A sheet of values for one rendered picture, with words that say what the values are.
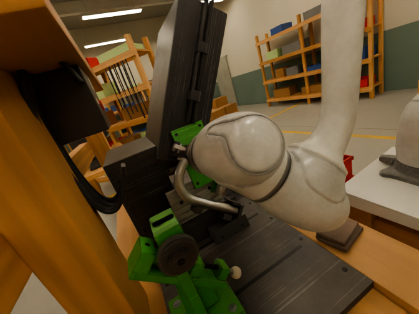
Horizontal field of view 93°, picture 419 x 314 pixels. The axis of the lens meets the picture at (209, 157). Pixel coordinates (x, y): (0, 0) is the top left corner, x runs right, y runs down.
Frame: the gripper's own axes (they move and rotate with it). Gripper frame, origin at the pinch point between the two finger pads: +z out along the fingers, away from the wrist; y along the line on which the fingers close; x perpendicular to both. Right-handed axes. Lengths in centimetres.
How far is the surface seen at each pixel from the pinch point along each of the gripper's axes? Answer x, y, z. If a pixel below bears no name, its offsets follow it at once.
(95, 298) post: 33.4, 10.0, -17.3
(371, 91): -301, -363, 230
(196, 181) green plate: 6.1, -6.6, 4.4
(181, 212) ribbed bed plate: 17.3, -6.2, 6.4
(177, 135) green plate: -5.9, 4.7, 4.3
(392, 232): -1, -75, -14
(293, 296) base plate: 22.7, -29.2, -23.8
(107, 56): -127, 119, 269
